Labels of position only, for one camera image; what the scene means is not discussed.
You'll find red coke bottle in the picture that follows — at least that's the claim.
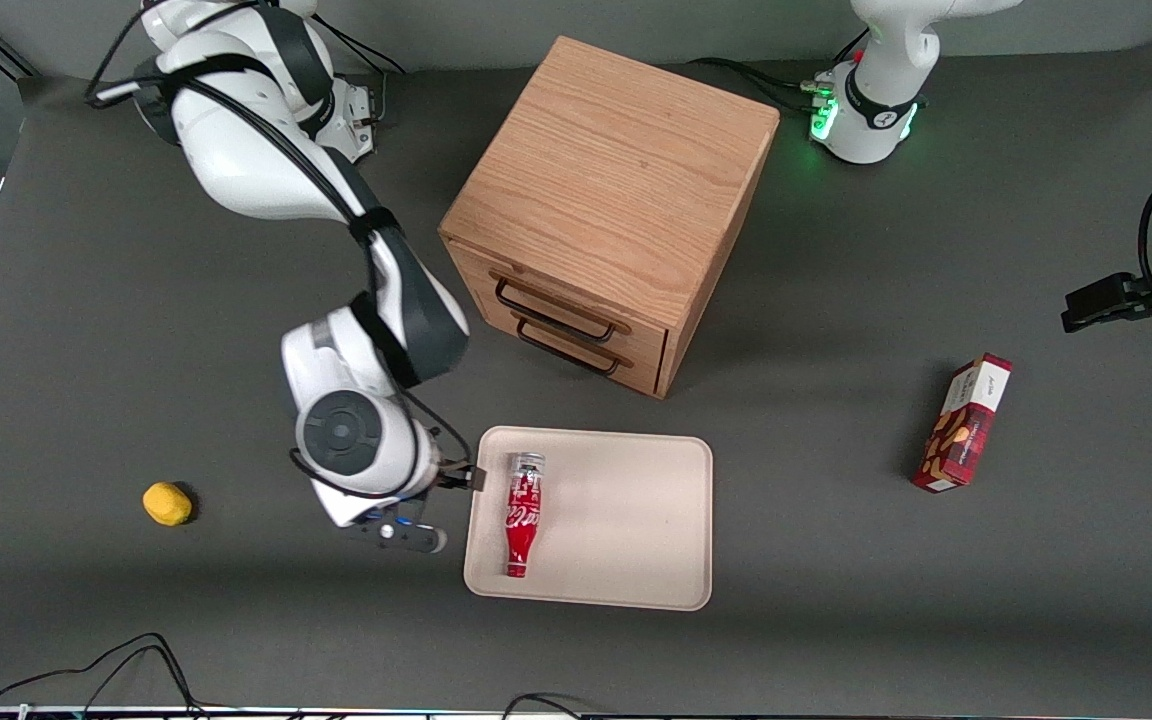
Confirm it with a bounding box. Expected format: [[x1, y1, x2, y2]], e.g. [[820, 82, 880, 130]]
[[503, 452, 547, 580]]

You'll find cream plastic tray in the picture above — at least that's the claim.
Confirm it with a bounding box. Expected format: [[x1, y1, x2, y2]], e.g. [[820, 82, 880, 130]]
[[464, 426, 714, 612]]

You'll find red plaid biscuit box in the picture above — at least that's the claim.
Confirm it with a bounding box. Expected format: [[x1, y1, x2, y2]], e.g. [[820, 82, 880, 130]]
[[912, 353, 1014, 494]]

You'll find wooden drawer front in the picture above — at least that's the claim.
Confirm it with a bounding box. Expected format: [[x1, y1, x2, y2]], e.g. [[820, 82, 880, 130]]
[[448, 242, 672, 367], [481, 300, 669, 399]]

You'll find yellow lemon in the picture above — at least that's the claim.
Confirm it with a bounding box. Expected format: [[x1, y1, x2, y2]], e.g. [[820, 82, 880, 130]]
[[143, 482, 194, 528]]

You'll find wooden two-drawer cabinet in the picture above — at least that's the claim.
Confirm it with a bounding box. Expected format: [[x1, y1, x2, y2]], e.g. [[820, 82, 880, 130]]
[[439, 36, 780, 400]]

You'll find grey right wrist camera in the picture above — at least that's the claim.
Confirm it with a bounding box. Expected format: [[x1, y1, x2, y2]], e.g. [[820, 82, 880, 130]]
[[341, 508, 448, 557]]

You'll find black metal drawer handle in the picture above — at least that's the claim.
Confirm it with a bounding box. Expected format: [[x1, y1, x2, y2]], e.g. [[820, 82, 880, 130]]
[[494, 277, 632, 344], [516, 318, 623, 377]]

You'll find black table edge cable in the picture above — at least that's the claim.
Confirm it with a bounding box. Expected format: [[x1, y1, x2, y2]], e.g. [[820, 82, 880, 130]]
[[501, 692, 589, 720], [0, 632, 209, 717]]

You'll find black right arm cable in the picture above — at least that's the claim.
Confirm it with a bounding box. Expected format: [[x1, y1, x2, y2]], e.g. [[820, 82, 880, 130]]
[[84, 0, 475, 501]]

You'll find black left base cable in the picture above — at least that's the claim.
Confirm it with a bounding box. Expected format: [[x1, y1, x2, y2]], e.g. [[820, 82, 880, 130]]
[[686, 57, 832, 113]]

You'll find black base cable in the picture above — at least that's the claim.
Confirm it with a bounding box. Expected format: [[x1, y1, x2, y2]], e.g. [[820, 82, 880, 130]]
[[321, 15, 409, 79], [686, 57, 832, 113]]

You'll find black right base cable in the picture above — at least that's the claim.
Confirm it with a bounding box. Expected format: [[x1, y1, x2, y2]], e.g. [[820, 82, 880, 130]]
[[321, 15, 409, 79]]

